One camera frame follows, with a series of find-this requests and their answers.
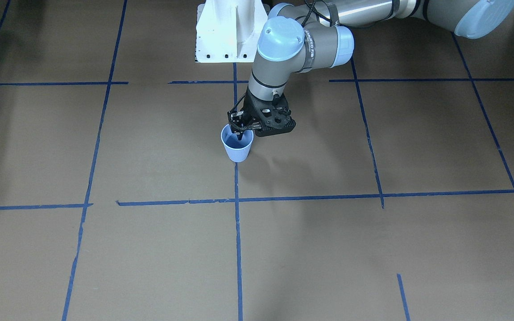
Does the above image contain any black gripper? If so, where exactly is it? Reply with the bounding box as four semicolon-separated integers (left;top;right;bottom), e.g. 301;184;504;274
230;89;275;142

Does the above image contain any blue paper cup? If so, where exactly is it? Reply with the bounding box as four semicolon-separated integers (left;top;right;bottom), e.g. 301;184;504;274
220;124;254;163

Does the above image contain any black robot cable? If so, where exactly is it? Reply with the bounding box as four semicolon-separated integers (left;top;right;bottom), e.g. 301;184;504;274
296;0;336;28

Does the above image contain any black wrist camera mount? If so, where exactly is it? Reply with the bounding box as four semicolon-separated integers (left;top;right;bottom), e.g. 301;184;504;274
254;107;296;137

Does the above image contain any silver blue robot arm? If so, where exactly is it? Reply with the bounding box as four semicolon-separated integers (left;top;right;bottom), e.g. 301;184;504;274
226;0;514;140

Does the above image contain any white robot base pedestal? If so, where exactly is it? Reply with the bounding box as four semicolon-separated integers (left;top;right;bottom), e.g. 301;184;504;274
195;0;270;63

